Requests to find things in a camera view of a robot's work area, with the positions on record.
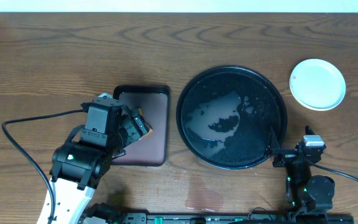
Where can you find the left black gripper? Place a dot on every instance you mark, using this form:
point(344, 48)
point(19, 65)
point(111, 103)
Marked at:
point(136, 127)

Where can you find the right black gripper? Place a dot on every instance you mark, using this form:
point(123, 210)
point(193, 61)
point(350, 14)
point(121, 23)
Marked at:
point(286, 155)

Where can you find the green and yellow sponge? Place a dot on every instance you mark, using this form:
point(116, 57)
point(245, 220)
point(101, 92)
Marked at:
point(146, 125)

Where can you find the light green plate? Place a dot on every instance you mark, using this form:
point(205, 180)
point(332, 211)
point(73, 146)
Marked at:
point(317, 84)

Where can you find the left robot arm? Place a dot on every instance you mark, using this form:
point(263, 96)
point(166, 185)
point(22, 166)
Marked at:
point(87, 154)

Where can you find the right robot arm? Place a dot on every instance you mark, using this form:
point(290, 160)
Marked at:
point(310, 195)

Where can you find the round black tray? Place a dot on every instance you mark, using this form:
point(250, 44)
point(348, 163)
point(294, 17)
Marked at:
point(224, 116)

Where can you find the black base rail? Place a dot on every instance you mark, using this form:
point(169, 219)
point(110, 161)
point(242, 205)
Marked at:
point(102, 213)

